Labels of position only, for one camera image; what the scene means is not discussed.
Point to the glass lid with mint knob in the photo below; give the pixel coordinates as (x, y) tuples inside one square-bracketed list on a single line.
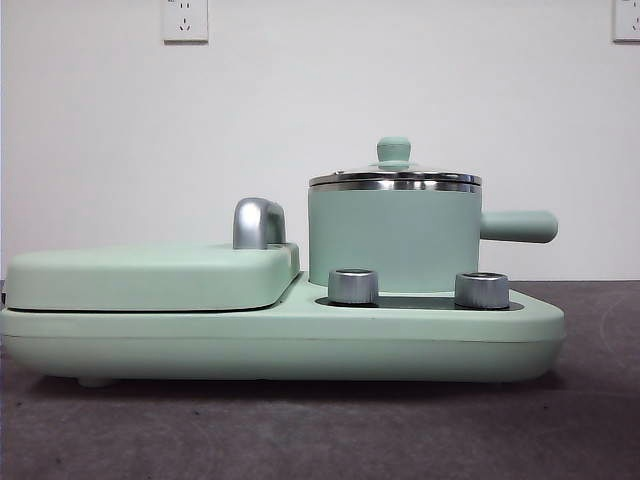
[(394, 150)]

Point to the silver control knob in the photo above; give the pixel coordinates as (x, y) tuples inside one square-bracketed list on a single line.
[(352, 287), (482, 291)]

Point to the mint green breakfast machine base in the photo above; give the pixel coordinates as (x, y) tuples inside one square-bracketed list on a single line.
[(425, 340)]

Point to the mint green hinged grill cover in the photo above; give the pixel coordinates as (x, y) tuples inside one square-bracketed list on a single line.
[(140, 277)]

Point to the white wall socket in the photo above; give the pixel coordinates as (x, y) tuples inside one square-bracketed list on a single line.
[(627, 20), (184, 22)]

